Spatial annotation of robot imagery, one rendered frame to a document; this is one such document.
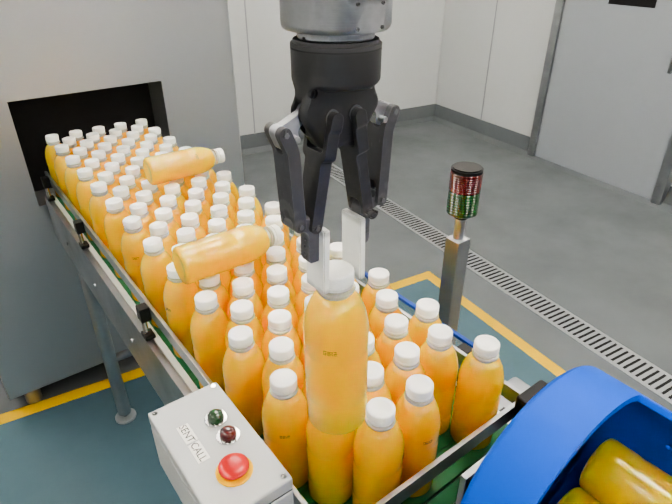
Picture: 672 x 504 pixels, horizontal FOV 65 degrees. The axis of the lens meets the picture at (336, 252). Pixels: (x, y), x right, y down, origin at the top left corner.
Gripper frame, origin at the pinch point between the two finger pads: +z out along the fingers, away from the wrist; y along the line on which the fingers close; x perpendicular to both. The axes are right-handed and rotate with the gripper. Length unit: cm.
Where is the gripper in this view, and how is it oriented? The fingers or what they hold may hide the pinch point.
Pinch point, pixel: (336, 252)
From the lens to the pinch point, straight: 52.9
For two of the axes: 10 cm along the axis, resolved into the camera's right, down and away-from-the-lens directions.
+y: 7.9, -3.0, 5.3
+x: -6.1, -3.9, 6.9
